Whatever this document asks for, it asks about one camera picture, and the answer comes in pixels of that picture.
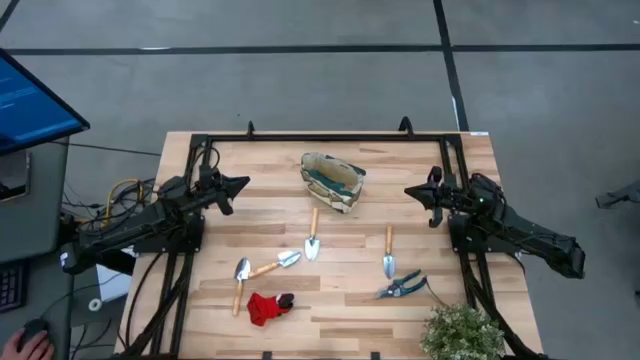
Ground person's hand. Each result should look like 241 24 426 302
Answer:
0 327 56 360

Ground black computer mouse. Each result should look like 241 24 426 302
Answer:
18 317 51 351

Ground red gardening glove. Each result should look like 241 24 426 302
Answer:
246 292 296 328

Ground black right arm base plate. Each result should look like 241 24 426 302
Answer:
447 213 522 255

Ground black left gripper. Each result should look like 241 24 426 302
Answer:
198 166 251 217

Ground thin black floor cable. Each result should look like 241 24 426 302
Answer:
52 141 161 157

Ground pointed trowel with wooden handle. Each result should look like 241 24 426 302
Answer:
303 207 322 262

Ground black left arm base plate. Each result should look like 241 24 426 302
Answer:
132 214 206 255

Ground green-handled pruning shears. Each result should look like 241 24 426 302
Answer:
374 269 429 300

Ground large black computer monitor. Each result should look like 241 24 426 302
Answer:
0 47 91 156

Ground black keyboard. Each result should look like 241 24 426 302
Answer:
0 259 29 314

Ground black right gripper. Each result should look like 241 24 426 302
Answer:
404 166 466 229

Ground wide shovel with wooden handle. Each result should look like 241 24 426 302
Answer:
247 250 303 280

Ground beige green canvas gardening bag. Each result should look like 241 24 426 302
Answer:
299 152 367 215

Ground rounded scoop with wooden handle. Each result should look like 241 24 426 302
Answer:
231 256 252 318

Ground small green potted plant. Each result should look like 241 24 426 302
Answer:
419 302 506 360

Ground white paper sheet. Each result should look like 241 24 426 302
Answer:
94 249 137 303

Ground black cable tangle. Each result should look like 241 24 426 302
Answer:
62 177 161 236

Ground narrow transplanter with wooden handle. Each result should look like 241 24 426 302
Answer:
382 224 397 280

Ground yellow cable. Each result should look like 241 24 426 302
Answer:
102 178 146 229

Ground black aluminium rig frame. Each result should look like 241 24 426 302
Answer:
117 130 549 360

